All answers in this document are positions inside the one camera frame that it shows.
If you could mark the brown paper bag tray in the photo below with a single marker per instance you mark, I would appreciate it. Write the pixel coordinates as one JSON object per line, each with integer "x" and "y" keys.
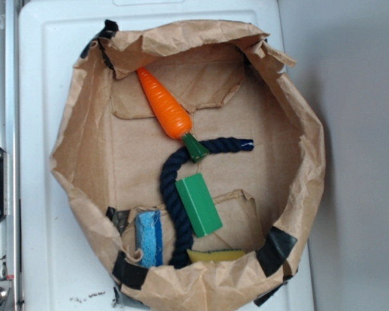
{"x": 110, "y": 151}

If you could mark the yellow green sponge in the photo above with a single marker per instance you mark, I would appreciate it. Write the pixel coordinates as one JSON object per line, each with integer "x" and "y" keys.
{"x": 215, "y": 256}

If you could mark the blue sponge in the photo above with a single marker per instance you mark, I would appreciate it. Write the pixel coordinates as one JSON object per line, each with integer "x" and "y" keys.
{"x": 149, "y": 238}

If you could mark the aluminium frame rail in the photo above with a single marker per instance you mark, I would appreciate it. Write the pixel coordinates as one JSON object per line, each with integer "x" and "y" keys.
{"x": 11, "y": 288}

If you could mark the orange toy carrot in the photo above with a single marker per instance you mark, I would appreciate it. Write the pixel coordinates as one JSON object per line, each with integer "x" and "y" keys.
{"x": 173, "y": 118}

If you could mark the green wooden block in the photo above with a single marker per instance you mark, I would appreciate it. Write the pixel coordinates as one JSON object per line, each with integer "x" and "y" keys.
{"x": 199, "y": 205}

